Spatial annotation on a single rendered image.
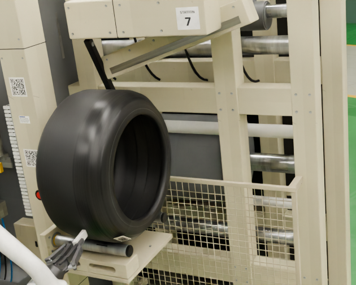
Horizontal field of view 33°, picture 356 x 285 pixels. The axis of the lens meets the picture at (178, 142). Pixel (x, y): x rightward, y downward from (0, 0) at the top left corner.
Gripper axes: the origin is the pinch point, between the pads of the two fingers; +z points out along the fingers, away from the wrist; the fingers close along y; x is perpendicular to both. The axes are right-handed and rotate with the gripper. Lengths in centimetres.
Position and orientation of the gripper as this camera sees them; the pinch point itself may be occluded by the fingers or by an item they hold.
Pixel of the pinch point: (79, 238)
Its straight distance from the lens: 221.4
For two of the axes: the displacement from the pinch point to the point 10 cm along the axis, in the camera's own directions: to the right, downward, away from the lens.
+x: 2.0, 8.3, 5.2
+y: -8.9, -0.6, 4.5
